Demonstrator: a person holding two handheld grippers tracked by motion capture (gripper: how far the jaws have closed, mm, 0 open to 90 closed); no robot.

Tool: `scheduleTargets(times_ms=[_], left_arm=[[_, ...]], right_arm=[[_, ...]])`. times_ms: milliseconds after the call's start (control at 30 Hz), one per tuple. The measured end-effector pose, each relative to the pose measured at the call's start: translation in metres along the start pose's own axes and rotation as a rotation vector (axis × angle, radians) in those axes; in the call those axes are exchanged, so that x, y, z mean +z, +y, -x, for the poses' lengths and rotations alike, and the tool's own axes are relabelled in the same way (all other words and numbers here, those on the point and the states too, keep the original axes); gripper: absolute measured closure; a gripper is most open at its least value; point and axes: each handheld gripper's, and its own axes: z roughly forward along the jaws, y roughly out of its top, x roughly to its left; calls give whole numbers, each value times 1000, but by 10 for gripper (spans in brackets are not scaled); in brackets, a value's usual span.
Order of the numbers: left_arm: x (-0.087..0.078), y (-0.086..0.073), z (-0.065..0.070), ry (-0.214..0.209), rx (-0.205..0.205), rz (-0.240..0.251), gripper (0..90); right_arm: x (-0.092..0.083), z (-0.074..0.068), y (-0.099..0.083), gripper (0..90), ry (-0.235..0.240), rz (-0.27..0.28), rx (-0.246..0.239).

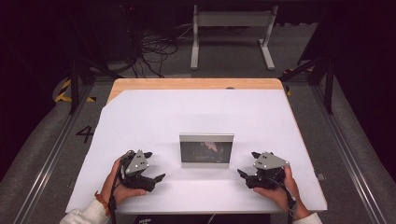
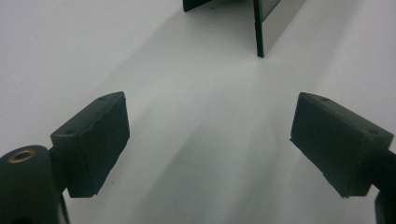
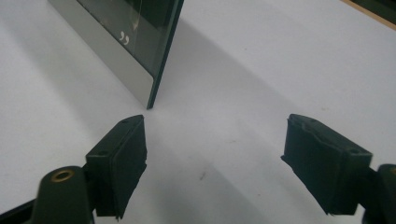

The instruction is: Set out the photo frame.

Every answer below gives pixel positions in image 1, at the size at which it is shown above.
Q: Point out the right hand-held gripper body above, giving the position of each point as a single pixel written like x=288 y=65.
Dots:
x=269 y=161

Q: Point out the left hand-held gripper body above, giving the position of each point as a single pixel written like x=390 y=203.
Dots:
x=137 y=165

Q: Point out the person's left hand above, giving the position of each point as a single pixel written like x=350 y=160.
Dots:
x=120 y=193

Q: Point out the person's right hand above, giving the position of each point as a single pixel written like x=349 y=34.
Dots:
x=281 y=196

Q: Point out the white table sheet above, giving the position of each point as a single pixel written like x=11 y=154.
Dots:
x=186 y=109

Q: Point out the black metal stand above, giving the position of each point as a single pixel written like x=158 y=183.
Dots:
x=328 y=84
x=74 y=81

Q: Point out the yellow black hazard tape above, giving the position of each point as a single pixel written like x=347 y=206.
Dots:
x=63 y=90

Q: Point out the aluminium floor rail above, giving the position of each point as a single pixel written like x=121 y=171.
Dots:
x=53 y=155
x=348 y=155

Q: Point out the white metal desk frame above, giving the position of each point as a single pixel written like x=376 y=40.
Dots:
x=230 y=18

